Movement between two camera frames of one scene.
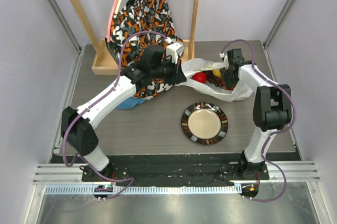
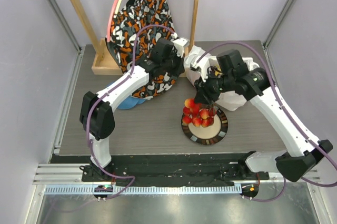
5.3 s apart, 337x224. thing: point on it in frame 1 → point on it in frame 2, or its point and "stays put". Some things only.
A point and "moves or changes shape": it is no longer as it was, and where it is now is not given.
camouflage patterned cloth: [143, 18] stays put
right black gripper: [229, 73] → [202, 93]
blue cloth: [130, 102] stays put
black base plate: [136, 170] stays put
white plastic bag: [190, 66] moves or changes shape
